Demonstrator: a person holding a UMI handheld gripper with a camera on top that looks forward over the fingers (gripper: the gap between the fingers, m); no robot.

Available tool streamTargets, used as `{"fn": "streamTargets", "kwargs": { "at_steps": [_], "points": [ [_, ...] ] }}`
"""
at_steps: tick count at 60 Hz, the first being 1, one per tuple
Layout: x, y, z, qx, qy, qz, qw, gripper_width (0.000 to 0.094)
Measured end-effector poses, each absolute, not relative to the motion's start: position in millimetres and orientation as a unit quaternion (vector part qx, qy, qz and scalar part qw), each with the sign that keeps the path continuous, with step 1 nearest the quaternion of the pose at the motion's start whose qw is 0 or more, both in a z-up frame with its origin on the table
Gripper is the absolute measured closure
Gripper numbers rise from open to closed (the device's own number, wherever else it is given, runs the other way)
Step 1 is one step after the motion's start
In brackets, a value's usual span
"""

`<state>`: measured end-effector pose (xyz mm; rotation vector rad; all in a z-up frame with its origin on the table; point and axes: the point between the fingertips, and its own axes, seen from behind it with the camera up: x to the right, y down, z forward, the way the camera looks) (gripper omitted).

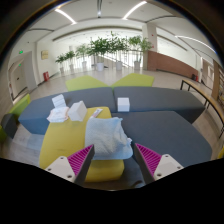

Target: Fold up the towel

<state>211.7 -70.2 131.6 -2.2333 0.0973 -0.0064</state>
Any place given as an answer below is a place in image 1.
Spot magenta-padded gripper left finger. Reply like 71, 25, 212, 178
44, 143, 96, 186

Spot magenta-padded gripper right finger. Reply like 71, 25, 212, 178
131, 142, 185, 185

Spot light blue towel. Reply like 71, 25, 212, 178
84, 116, 134, 161

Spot yellow upholstered ottoman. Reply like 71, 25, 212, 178
39, 106, 126, 183

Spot wide grey upholstered bench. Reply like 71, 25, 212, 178
112, 110, 213, 188

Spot white tissue box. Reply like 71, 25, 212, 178
67, 100, 88, 122

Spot blue grey upholstered bench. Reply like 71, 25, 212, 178
18, 87, 118, 136

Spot small white bottle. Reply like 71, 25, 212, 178
90, 108, 104, 119

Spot stack of white tissue packs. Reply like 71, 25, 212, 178
51, 93, 67, 109

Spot small white cube box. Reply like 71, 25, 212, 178
116, 97, 131, 113

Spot dark grey small ottoman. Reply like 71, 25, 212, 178
0, 113, 18, 139

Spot lime green upholstered bench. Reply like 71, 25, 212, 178
65, 74, 113, 92
0, 93, 32, 144
110, 72, 156, 89

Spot row of potted plants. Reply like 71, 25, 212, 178
54, 31, 154, 75

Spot ceiling light strips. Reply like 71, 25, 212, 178
54, 0, 214, 54

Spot wooden bench with black frame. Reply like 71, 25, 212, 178
179, 78, 224, 139

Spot framed wall picture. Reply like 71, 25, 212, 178
40, 49, 50, 61

